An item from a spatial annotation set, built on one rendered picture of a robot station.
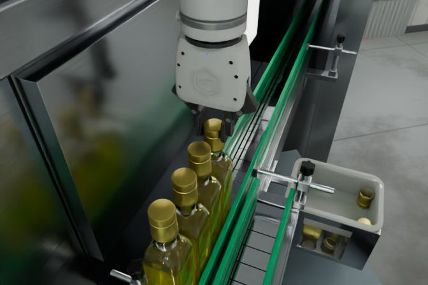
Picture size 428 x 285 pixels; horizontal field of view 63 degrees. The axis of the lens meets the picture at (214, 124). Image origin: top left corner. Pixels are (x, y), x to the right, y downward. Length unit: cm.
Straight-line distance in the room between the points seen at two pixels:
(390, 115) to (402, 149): 40
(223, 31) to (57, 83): 19
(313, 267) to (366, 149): 169
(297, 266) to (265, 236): 34
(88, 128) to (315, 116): 133
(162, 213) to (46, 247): 18
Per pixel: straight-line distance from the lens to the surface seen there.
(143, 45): 55
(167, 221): 43
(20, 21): 38
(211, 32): 42
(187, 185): 46
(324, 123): 170
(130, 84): 53
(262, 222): 78
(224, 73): 45
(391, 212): 233
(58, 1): 42
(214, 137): 54
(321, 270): 109
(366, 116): 299
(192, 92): 49
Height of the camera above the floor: 168
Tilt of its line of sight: 39 degrees down
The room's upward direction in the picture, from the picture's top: straight up
